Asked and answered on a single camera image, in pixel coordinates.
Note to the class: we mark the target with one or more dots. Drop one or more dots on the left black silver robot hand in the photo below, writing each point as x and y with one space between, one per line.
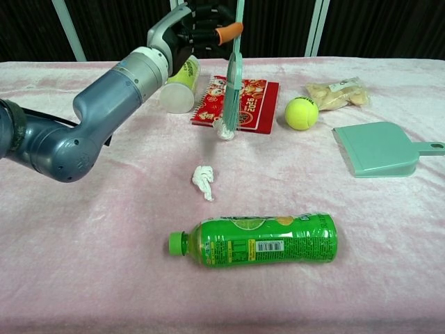
163 35

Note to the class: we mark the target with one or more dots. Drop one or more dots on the green hand broom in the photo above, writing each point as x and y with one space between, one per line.
232 90

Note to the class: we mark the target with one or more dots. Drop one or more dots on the small white tissue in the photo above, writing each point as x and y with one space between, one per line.
225 131

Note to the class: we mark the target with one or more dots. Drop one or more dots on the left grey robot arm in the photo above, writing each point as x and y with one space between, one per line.
104 101

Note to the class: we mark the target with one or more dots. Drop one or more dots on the tubed yellow tennis ball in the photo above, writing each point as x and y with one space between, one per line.
186 74

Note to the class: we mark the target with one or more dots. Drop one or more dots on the clear tennis ball tube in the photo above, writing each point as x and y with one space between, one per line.
177 99

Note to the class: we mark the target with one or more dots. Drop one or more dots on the red 2026 spiral calendar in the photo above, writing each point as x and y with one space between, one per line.
260 104

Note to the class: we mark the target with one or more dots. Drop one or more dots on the loose yellow tennis ball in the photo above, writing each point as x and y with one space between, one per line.
301 113

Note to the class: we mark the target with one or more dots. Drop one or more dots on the clear snack bag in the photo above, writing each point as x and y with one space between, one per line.
335 94

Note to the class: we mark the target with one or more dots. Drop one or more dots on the pink plush tablecloth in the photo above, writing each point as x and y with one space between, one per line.
222 208

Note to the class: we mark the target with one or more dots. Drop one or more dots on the green plastic drink bottle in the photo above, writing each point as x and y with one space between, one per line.
264 243

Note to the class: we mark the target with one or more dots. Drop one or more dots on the green dustpan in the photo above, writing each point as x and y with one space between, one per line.
375 149

